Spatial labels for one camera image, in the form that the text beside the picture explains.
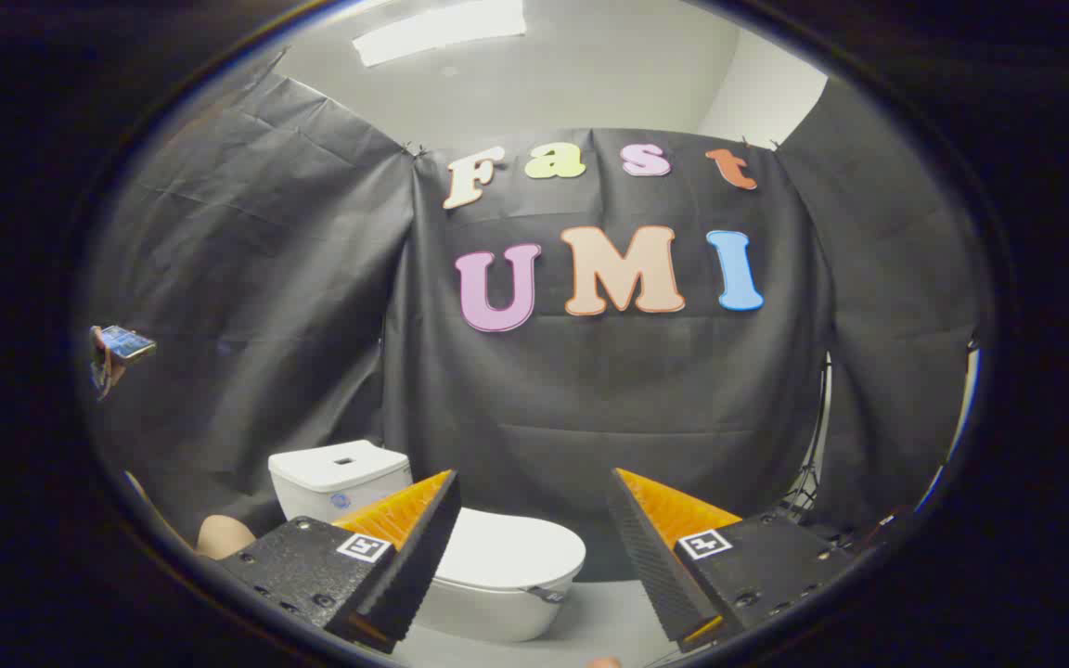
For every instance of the person's leg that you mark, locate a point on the person's leg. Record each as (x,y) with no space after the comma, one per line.
(224,538)

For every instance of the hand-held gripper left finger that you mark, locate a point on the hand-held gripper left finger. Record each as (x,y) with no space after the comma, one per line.
(414,566)

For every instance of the black backdrop stand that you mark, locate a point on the black backdrop stand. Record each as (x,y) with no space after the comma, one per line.
(808,482)

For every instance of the ceiling light panel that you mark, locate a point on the ceiling light panel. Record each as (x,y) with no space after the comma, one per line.
(437,28)

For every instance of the white toilet body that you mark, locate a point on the white toilet body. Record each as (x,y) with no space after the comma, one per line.
(335,478)

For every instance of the black backdrop cloth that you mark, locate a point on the black backdrop cloth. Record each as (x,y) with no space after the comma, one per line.
(590,399)

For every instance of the white toilet lid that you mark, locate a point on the white toilet lid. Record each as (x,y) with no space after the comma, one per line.
(511,547)

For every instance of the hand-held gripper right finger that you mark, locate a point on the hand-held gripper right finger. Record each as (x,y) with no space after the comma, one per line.
(650,566)

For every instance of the smartphone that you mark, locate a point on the smartphone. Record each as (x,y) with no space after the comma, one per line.
(129,343)

